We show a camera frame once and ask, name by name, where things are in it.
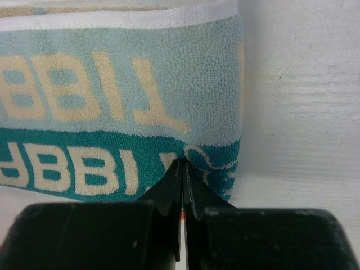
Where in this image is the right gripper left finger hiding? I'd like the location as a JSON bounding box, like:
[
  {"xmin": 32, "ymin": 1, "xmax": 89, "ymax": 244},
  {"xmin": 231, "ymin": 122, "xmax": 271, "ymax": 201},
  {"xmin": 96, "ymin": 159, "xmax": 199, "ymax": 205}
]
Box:
[{"xmin": 1, "ymin": 160, "xmax": 183, "ymax": 269}]

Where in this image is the colourful rabbit print towel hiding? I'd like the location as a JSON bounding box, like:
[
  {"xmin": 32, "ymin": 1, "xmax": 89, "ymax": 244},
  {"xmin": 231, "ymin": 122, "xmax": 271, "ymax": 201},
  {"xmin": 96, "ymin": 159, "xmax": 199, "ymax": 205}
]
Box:
[{"xmin": 1, "ymin": 1, "xmax": 244, "ymax": 201}]

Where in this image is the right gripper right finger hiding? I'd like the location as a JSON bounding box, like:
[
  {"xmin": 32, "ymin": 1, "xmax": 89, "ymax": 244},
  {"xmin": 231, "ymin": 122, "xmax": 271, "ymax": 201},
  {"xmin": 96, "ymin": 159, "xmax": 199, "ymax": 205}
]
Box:
[{"xmin": 182, "ymin": 162, "xmax": 359, "ymax": 269}]

